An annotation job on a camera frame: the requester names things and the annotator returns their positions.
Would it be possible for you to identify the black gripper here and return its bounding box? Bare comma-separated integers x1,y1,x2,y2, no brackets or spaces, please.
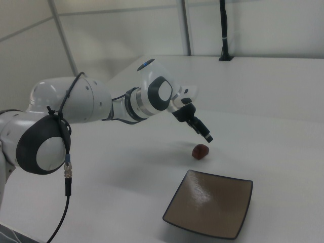
172,103,214,144

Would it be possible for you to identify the small round brown food item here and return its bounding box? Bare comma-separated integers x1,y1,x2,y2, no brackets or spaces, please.
191,143,211,161

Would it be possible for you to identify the square brown ceramic plate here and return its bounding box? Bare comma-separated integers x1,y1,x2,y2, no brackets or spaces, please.
161,169,254,240

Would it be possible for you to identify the black camera stand pole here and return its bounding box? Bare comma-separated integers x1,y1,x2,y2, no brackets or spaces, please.
218,0,234,62

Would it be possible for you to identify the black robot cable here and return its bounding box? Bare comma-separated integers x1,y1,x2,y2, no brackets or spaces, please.
46,71,139,243

